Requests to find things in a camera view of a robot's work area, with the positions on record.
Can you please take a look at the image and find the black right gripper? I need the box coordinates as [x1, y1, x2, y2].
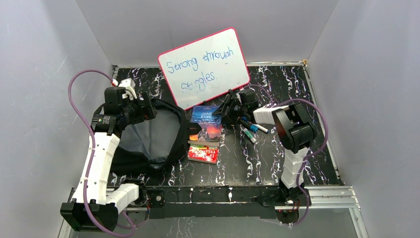
[212, 95, 247, 125]

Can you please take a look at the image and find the blue Jane Eyre book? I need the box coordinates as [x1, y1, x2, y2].
[189, 106, 222, 147]

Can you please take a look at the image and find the black student backpack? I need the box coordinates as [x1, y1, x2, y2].
[110, 98, 189, 175]

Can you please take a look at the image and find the red Treehouse book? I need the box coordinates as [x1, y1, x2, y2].
[188, 144, 219, 164]

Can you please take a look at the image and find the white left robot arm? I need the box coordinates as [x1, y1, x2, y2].
[60, 78, 157, 232]

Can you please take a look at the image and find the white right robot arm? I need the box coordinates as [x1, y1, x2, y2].
[213, 89, 317, 206]

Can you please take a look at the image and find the black marker pen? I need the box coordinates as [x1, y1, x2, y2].
[237, 118, 258, 132]

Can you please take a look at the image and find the blue capped white marker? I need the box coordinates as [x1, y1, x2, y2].
[242, 117, 268, 134]

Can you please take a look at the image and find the pink framed whiteboard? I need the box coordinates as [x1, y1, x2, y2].
[157, 27, 251, 110]

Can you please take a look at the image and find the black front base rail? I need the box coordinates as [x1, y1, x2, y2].
[144, 185, 313, 220]

